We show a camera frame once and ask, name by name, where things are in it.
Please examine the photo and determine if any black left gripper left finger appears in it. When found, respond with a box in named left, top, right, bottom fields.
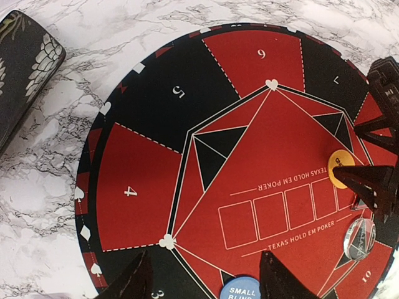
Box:
left=95, top=250, right=153, bottom=299

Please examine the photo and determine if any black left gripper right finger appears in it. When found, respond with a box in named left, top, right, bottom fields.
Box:
left=259, top=251, right=318, bottom=299

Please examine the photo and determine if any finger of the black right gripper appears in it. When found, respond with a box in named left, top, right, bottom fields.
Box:
left=333, top=56, right=398, bottom=222

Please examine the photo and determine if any blue small blind button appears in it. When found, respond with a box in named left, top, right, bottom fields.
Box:
left=219, top=276, right=261, bottom=299

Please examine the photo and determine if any orange big blind button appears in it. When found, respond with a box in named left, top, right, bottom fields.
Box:
left=327, top=150, right=356, bottom=189

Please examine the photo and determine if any clear round dealer button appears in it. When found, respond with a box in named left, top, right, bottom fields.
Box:
left=344, top=218, right=376, bottom=261

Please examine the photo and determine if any round red black poker mat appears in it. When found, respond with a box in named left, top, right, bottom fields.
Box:
left=75, top=23, right=398, bottom=298

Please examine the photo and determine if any black floral box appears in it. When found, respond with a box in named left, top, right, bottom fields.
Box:
left=1, top=10, right=66, bottom=150

